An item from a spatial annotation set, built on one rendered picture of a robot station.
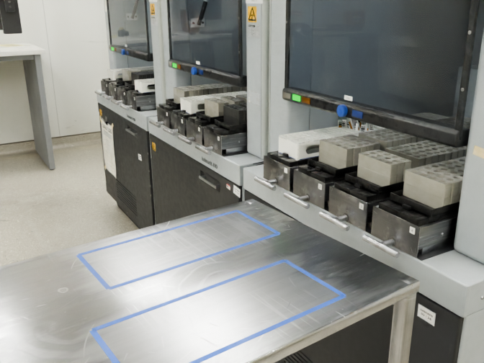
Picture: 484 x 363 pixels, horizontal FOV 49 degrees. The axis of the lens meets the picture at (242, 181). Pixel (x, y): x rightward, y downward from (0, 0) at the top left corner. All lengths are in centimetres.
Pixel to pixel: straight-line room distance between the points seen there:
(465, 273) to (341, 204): 33
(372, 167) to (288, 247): 41
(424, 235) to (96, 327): 67
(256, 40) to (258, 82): 13
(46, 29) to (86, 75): 49
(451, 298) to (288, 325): 45
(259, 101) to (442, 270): 85
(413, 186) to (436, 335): 32
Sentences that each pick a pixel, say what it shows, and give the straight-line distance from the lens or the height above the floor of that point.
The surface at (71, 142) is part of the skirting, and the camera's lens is 493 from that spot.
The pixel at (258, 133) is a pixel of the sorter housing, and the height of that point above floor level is 82.
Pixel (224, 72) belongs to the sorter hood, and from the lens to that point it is 187.
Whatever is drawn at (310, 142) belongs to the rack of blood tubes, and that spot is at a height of 86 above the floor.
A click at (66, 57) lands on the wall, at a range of 481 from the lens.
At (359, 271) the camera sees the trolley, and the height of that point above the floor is 82.
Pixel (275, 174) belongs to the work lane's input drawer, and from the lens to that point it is 151.
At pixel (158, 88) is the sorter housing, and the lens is 251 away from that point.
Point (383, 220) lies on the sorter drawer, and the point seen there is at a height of 79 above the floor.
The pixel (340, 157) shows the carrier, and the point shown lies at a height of 85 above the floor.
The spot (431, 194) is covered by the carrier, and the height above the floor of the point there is 85.
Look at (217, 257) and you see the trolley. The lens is 93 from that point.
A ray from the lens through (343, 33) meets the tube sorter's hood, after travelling 134.
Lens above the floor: 125
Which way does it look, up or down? 19 degrees down
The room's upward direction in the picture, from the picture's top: 1 degrees counter-clockwise
